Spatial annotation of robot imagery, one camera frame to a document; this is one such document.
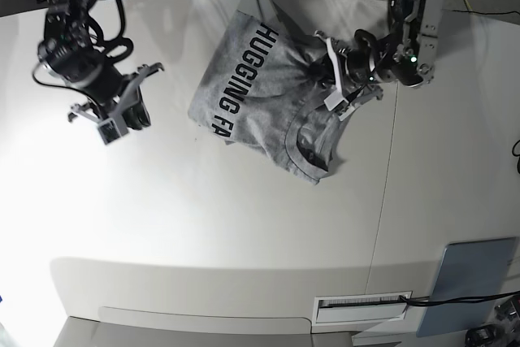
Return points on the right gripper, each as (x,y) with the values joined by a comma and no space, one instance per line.
(107,84)

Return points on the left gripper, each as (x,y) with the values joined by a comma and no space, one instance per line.
(358,67)

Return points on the grey T-shirt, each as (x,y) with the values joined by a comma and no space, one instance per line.
(256,92)

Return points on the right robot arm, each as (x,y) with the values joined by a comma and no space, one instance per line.
(73,47)

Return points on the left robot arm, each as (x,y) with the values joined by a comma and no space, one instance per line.
(407,54)

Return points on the blue-grey flat panel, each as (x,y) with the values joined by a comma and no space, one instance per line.
(467,269)

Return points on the black device on floor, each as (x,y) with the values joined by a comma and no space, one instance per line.
(481,336)

